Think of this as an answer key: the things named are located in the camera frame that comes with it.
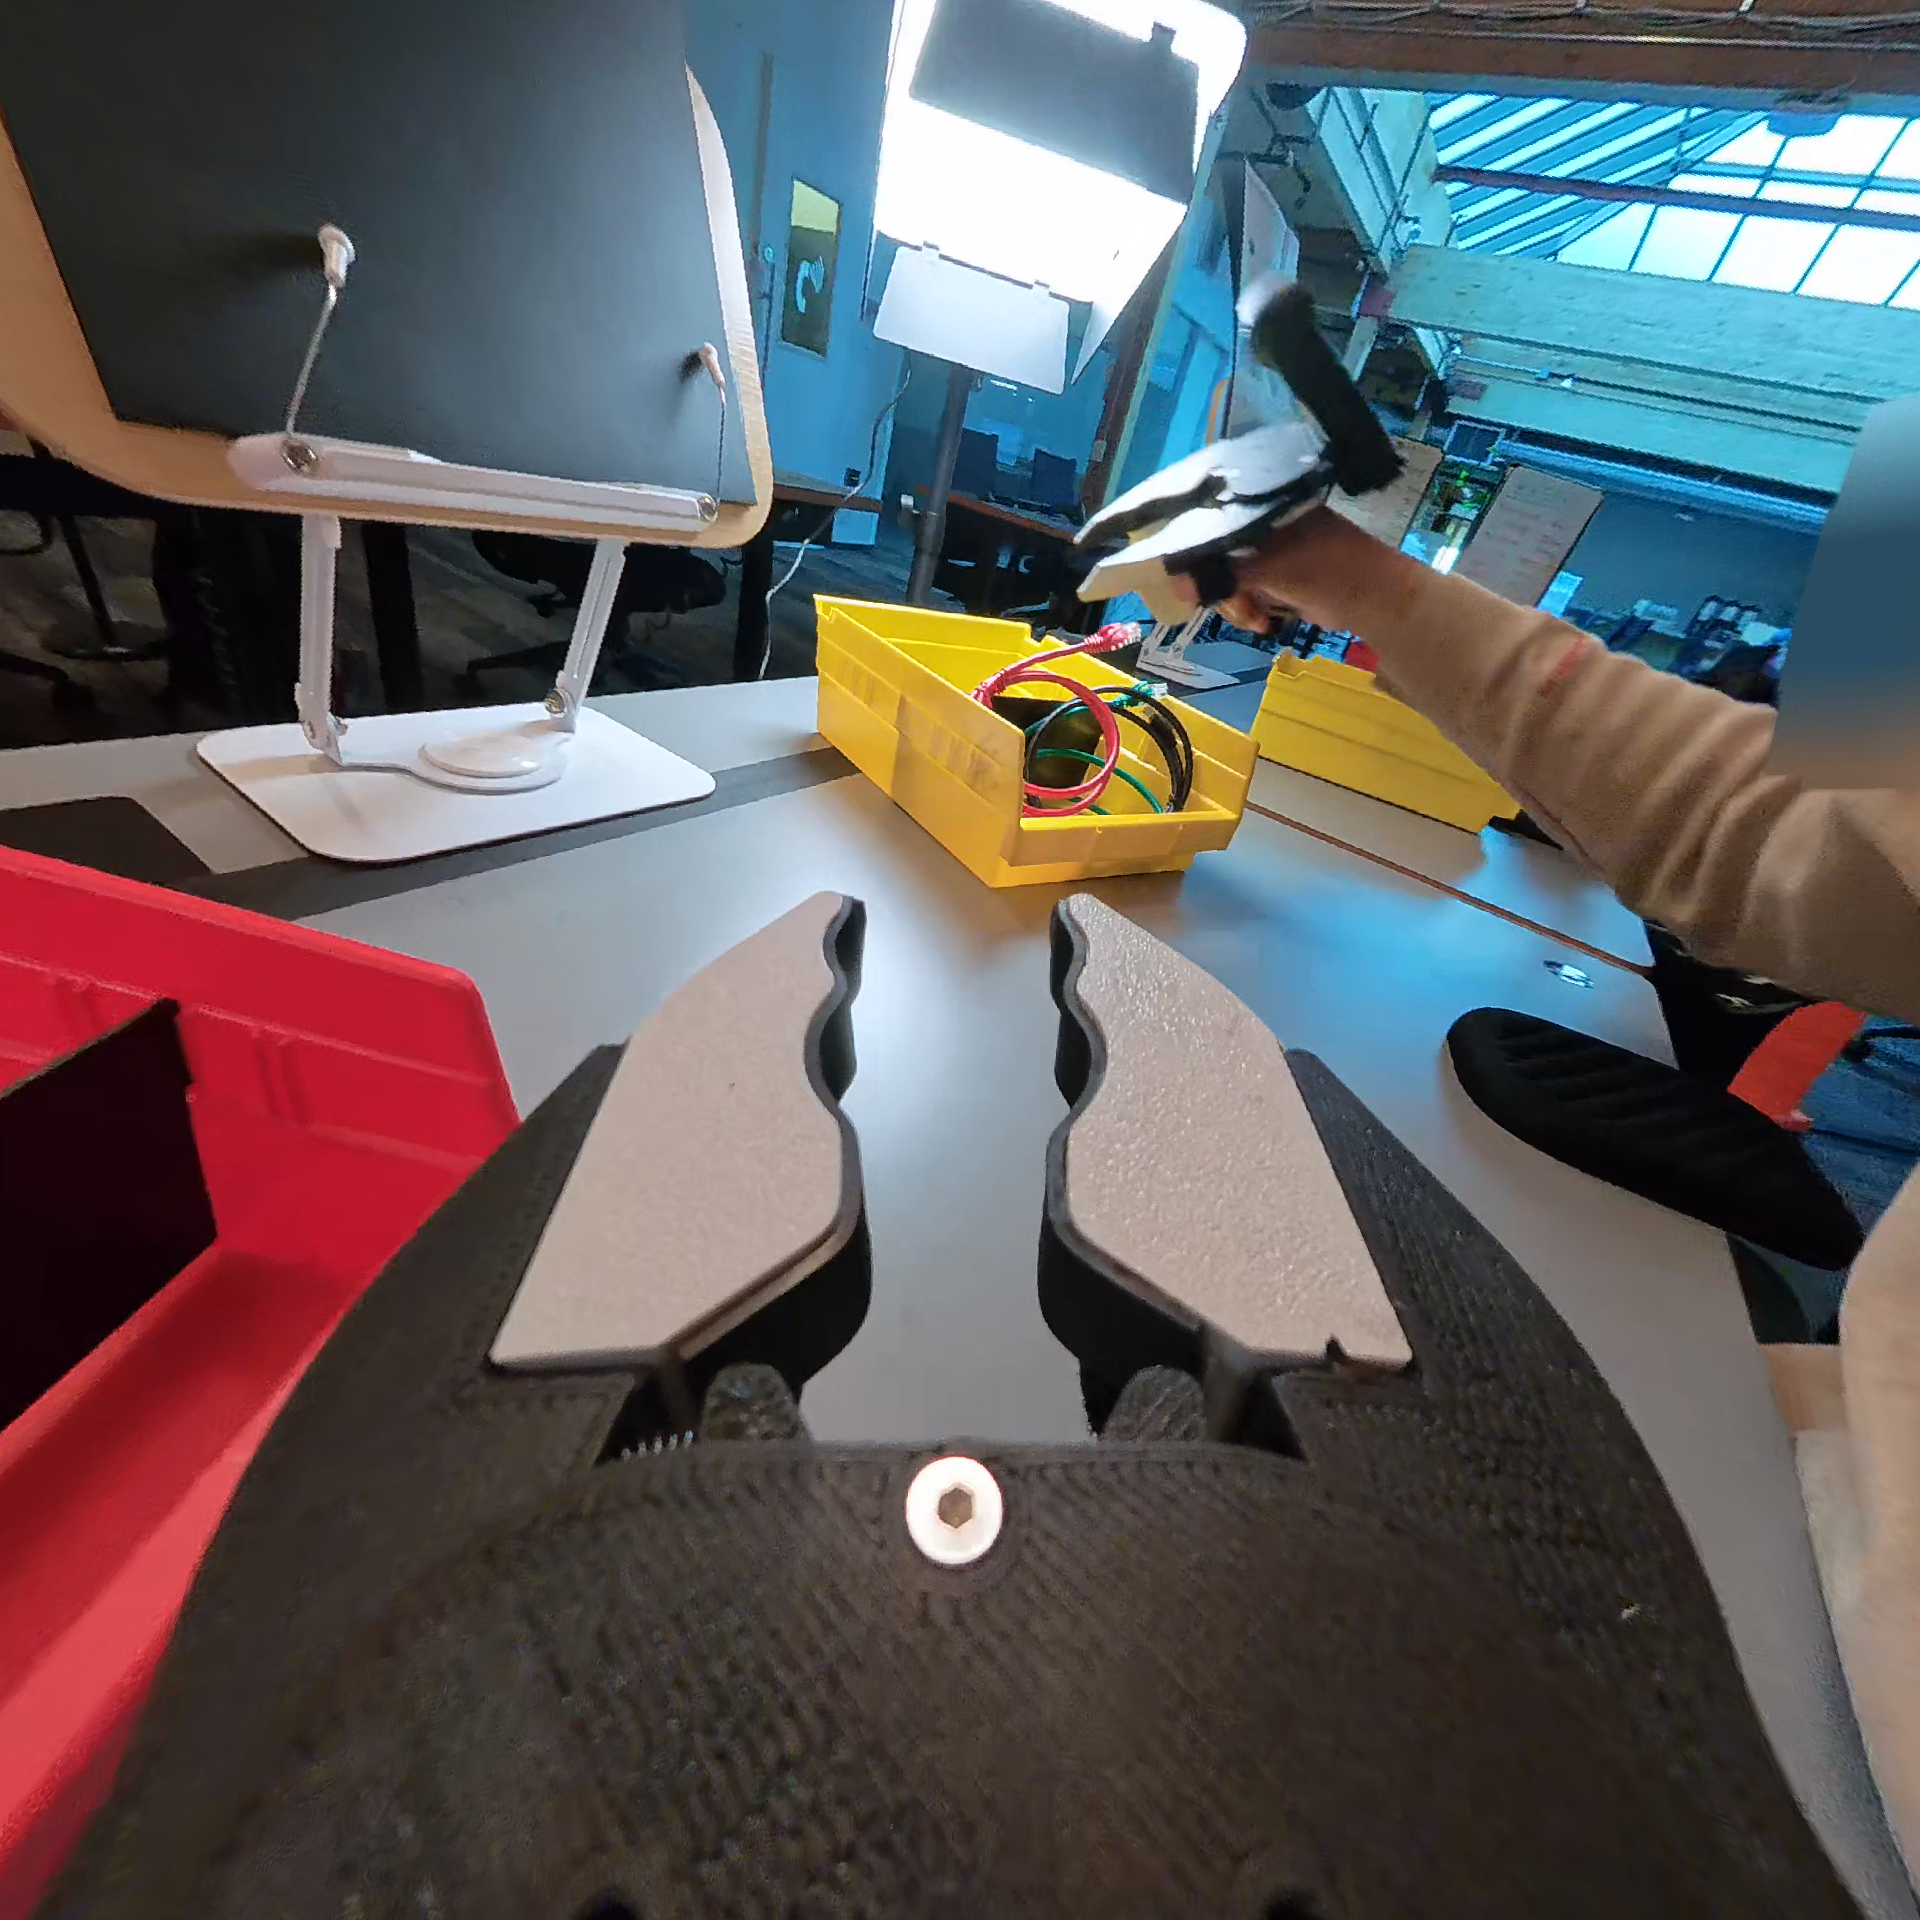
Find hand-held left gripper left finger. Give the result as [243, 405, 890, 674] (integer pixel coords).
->
[486, 889, 873, 1378]

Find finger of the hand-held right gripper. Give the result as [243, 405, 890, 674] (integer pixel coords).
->
[1079, 503, 1256, 606]
[1079, 432, 1322, 548]

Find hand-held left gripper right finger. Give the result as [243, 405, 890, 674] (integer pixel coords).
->
[1037, 892, 1414, 1372]

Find red ethernet cable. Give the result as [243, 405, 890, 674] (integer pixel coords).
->
[972, 622, 1147, 819]

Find yellow plastic bin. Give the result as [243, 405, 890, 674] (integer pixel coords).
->
[1248, 650, 1520, 836]
[814, 593, 1260, 889]

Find red plastic bin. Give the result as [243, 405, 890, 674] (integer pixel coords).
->
[0, 841, 520, 1920]

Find person's right hand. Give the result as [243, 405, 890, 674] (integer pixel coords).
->
[1198, 510, 1427, 647]

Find metal light stand pole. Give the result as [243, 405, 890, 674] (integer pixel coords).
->
[906, 359, 978, 607]

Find studio light panel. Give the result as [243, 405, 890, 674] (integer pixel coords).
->
[872, 0, 1248, 395]

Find black ribbed plastic part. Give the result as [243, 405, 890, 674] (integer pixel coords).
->
[1443, 1005, 1867, 1273]

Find black bin divider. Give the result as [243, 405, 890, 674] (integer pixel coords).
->
[0, 997, 219, 1427]

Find person's torso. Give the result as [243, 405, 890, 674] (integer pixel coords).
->
[1793, 1200, 1920, 1920]

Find black board with wooden back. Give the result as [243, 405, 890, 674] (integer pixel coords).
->
[0, 0, 777, 548]

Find green ethernet cable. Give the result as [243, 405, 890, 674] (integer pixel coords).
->
[1024, 678, 1186, 819]

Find black ethernet cable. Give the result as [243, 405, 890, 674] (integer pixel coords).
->
[1018, 675, 1195, 813]

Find green wall sign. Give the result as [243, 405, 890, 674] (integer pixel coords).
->
[779, 176, 844, 359]

